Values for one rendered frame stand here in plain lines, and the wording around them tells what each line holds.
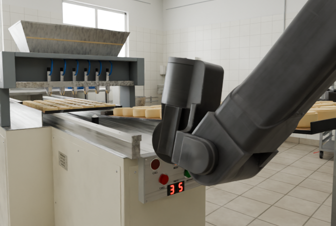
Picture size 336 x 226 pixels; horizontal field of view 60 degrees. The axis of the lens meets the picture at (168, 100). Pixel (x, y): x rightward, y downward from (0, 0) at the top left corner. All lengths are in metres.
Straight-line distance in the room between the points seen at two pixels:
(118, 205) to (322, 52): 0.77
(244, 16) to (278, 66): 5.29
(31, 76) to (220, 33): 4.61
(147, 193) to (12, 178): 0.77
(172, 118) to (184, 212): 0.74
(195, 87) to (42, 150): 1.23
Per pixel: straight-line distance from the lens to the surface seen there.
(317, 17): 0.27
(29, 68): 1.53
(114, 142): 0.91
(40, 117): 1.48
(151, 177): 0.89
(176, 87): 0.34
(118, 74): 1.70
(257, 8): 5.48
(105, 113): 0.85
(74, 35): 1.56
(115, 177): 0.92
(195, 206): 1.09
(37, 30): 1.51
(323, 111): 0.47
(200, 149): 0.28
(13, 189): 1.51
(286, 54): 0.27
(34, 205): 1.56
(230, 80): 5.58
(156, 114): 0.65
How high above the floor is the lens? 1.07
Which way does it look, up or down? 5 degrees down
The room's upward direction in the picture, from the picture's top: straight up
